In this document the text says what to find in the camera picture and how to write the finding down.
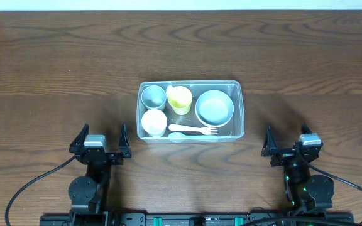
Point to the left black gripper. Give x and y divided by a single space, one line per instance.
117 160

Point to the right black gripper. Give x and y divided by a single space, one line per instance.
269 150

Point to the white plastic cup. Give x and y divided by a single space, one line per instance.
154 122

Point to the grey plastic cup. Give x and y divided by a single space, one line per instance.
154 97

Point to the light green plastic spoon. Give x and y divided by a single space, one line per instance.
179 135

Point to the pink plastic fork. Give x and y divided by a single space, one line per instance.
201 130

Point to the white bowl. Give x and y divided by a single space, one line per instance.
214 120

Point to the grey bowl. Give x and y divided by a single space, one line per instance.
214 102

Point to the clear plastic container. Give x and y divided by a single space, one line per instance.
232 131

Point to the yellow plastic cup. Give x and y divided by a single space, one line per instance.
180 99

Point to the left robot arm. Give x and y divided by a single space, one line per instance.
88 193

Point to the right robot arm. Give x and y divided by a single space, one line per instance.
309 193

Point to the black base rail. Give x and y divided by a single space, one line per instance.
146 219

